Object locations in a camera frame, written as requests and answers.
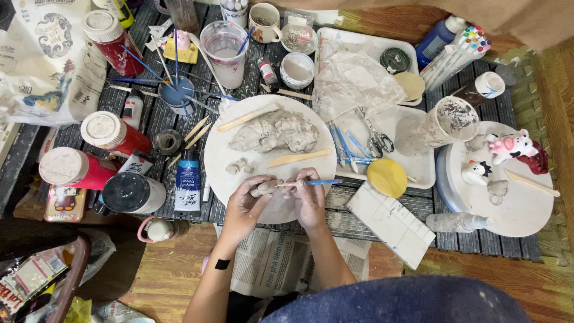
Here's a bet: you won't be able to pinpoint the person's left hand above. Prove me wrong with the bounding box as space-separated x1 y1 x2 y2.
223 174 279 240

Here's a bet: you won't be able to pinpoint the person's right hand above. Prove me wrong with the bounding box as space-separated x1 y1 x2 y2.
283 167 327 232

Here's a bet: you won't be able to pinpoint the small grey clay figure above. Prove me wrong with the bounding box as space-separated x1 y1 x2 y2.
250 179 284 198

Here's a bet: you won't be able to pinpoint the blue-handled sculpting tool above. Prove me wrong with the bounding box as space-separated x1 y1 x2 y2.
275 179 344 188

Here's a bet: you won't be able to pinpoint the flat wooden sculpting knife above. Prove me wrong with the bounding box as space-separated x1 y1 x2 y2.
267 149 332 169

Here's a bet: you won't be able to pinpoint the round white work board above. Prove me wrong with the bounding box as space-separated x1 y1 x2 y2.
204 94 338 225

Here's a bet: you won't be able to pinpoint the large grey clay lump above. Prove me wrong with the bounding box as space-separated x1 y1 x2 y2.
228 110 320 154

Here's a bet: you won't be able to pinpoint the bunch of blue sculpting tools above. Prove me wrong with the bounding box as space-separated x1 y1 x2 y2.
329 121 378 174

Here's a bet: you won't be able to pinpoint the long wooden sculpting stick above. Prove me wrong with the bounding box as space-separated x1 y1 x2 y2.
217 104 281 133

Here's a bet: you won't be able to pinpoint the blue acrylic paint tube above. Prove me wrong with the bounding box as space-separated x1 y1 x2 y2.
174 150 202 212

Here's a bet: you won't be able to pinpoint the thin wooden stick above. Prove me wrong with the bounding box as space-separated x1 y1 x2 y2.
184 116 210 143
167 122 213 169

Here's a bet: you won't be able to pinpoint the newspaper sheet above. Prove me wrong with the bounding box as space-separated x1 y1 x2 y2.
214 224 372 299

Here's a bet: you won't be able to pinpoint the yellow round sponge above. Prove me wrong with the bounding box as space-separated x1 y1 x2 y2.
367 158 409 199

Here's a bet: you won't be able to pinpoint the short wooden stick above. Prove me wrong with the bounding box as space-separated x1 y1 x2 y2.
260 83 313 101

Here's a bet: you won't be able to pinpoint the metal scissors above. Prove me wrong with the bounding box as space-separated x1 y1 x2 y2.
354 106 395 159

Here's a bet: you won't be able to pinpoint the white tile palette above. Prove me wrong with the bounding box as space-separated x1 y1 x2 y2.
345 181 436 271

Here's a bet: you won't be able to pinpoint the dark tape roll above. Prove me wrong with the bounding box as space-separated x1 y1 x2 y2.
152 129 183 156

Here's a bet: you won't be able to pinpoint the patterned ceramic bowl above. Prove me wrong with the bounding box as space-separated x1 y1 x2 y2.
280 51 316 90

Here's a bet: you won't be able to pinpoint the crumpled clear plastic wrap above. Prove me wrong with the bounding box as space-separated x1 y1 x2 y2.
312 50 408 123

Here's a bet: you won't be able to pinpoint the small red-label bottle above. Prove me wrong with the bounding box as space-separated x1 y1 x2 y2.
258 57 280 93

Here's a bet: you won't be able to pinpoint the white tray with tools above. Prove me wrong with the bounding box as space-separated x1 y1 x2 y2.
329 105 436 190

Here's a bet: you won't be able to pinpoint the blue cup of brushes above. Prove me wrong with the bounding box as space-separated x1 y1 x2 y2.
158 75 196 117

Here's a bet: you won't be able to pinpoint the black and white paint tube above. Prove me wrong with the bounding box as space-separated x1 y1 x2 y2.
117 150 154 176

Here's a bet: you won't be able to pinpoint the long white stirring stick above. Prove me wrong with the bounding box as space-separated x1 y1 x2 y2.
188 32 228 97

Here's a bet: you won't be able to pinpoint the black paint bottle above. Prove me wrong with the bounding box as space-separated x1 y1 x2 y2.
95 173 167 215

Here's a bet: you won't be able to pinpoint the clear plastic water cup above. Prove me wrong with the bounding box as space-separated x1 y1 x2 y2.
199 20 250 90

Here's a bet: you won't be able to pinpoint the clay-smeared plastic cup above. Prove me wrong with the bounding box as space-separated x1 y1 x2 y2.
395 95 480 157

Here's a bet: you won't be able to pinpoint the glass bowl of small bits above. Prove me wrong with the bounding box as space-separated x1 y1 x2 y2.
281 22 318 55

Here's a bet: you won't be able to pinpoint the small white black-capped bottle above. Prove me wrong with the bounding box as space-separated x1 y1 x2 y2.
122 90 144 131

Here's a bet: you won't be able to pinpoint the blue paintbrush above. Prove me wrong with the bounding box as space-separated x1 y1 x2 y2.
236 26 256 57

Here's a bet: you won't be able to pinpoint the beige round disc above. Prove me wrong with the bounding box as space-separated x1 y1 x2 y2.
394 72 426 102

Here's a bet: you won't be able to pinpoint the yellow sponge block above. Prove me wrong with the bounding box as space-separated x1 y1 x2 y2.
163 38 199 64

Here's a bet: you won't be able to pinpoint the large white plastic tray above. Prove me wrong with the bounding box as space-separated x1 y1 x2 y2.
314 27 424 107

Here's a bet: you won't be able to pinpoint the red paint bottle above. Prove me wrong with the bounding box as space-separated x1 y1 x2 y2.
83 10 145 78
39 147 120 191
81 111 152 156

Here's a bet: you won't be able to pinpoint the green round lid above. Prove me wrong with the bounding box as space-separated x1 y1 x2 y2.
380 47 412 74

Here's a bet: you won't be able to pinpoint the person's blue trousers lap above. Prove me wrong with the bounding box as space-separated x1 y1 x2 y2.
260 275 534 323

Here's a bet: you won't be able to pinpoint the clear spray bottle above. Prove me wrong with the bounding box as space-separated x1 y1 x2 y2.
426 212 494 234

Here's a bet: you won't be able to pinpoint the white printed mug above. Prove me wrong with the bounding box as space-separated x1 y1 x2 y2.
248 2 284 44

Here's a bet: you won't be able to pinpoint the white cup of markers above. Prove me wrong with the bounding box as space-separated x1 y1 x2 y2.
220 0 249 28

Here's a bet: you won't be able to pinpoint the clear plastic bag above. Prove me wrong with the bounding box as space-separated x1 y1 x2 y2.
80 231 116 284

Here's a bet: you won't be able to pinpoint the white penguin figurine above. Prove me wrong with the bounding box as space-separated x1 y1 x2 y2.
461 159 493 187

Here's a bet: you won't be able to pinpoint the grey clay blob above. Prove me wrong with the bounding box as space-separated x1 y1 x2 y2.
465 134 488 152

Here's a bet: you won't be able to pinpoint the clear plastic container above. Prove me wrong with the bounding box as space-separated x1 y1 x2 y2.
164 0 199 34

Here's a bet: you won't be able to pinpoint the printed tin box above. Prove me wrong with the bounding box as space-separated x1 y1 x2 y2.
43 184 88 223

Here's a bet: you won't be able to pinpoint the blue paint bottle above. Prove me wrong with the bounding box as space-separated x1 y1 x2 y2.
416 16 467 70

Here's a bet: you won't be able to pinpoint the bundle of white colour markers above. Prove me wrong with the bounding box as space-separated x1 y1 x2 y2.
419 25 492 92

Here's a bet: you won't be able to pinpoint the brown jar with white lid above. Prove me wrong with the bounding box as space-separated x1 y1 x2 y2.
453 71 506 107

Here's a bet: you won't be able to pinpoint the red and white box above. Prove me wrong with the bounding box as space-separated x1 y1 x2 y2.
38 128 59 162

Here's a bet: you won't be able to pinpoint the white and pink cow figurine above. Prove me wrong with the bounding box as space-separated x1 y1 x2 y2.
486 129 539 165

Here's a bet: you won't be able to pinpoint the white turntable with blue base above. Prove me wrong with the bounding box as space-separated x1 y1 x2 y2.
436 121 555 237

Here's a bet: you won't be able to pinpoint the yellow-green bottle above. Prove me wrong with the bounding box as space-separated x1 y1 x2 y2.
92 0 135 29

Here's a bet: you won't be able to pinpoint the yellow plastic bag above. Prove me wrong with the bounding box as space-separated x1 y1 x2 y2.
63 296 92 323

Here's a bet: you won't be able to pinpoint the pointed wooden stick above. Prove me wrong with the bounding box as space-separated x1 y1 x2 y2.
504 170 561 198

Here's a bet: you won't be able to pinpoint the red clay piece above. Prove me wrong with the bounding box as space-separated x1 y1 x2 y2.
517 141 550 176

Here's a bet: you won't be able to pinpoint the white printed paper bag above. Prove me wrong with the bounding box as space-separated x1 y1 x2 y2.
0 0 108 127

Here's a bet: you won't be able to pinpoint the black and red snack packet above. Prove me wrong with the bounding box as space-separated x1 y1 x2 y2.
0 253 72 323

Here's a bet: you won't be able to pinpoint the white bottle with pink handle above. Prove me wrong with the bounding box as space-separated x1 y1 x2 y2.
137 216 190 244

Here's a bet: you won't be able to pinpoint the grey clay ring piece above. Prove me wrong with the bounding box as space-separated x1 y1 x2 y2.
487 179 510 206

